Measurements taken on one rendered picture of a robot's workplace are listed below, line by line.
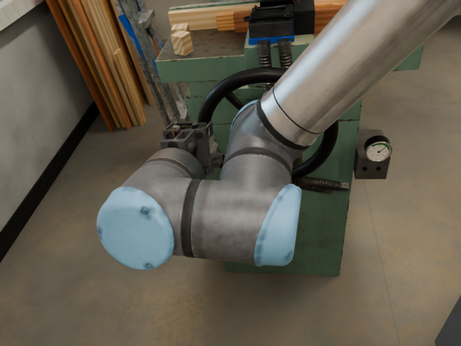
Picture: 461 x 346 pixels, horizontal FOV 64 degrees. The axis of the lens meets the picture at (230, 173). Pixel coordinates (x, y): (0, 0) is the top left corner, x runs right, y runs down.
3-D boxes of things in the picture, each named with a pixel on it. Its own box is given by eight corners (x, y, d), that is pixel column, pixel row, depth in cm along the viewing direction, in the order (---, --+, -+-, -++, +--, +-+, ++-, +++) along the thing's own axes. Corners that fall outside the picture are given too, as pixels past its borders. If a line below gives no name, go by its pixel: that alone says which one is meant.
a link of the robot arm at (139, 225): (180, 281, 39) (92, 272, 41) (205, 222, 51) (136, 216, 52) (175, 204, 36) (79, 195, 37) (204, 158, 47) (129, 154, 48)
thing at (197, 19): (171, 31, 100) (167, 13, 97) (173, 29, 102) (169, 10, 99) (406, 13, 90) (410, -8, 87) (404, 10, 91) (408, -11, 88)
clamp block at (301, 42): (245, 88, 79) (241, 47, 73) (250, 60, 89) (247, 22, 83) (316, 84, 76) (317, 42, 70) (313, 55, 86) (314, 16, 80)
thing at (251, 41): (248, 45, 73) (245, 17, 70) (252, 24, 81) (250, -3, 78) (315, 40, 71) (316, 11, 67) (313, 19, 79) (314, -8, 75)
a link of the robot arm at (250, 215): (304, 154, 42) (199, 148, 44) (303, 235, 34) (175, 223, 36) (298, 209, 49) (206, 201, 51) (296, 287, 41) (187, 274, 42)
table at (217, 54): (148, 104, 85) (141, 81, 81) (178, 47, 107) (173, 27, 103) (431, 92, 74) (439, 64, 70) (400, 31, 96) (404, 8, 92)
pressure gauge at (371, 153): (363, 167, 94) (366, 142, 88) (361, 158, 96) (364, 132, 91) (389, 167, 92) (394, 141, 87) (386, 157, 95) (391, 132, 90)
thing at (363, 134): (355, 180, 100) (358, 158, 95) (350, 151, 109) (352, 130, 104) (387, 180, 99) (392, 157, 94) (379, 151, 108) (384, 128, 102)
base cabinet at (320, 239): (223, 272, 147) (187, 127, 99) (239, 174, 189) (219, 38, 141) (340, 277, 139) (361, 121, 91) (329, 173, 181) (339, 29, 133)
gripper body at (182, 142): (215, 119, 62) (197, 141, 51) (219, 167, 65) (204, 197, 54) (171, 121, 63) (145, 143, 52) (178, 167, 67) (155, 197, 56)
